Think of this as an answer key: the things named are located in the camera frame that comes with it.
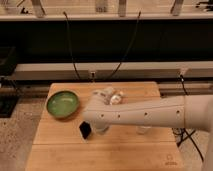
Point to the black box at left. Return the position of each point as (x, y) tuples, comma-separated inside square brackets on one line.
[(8, 63)]

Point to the black eraser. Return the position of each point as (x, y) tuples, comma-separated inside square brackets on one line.
[(85, 129)]

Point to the white crumpled object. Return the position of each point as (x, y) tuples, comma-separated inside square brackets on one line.
[(108, 92)]

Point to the green bowl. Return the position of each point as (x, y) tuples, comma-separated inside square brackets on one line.
[(62, 104)]

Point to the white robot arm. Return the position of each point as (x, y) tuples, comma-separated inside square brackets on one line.
[(190, 111)]

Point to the translucent plastic cup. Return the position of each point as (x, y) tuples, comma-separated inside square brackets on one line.
[(141, 130)]

